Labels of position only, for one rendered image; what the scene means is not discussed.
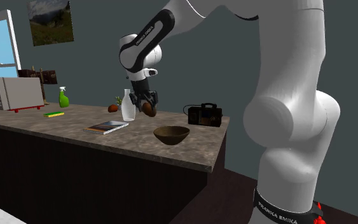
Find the dark brown knife rack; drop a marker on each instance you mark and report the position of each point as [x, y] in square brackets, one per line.
[39, 76]

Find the small green potted plant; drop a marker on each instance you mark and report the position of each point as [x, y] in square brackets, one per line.
[119, 101]

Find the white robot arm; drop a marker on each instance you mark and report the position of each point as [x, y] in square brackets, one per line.
[290, 93]

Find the yellow and green sponge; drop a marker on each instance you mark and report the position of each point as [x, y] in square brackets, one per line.
[53, 114]

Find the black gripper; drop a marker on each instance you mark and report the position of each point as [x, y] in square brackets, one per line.
[141, 86]

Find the black portable radio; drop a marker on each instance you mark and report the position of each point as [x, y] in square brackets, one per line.
[204, 116]

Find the landscape wall picture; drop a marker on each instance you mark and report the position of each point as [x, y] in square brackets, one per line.
[50, 21]

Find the green spray bottle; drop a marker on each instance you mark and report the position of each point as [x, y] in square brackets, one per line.
[63, 100]

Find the book with picture cover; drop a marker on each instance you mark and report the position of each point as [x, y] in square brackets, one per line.
[106, 127]

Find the clear glass bottle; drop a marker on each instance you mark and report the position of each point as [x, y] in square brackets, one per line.
[128, 109]

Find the brown wooden bowl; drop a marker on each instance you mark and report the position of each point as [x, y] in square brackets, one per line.
[171, 134]

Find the grey microwave with red frame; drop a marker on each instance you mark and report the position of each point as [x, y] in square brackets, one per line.
[17, 93]

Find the brown potato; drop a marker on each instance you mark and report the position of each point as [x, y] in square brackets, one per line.
[113, 108]
[149, 109]

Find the dark kitchen counter cabinet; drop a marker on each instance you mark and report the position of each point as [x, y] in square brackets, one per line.
[88, 176]

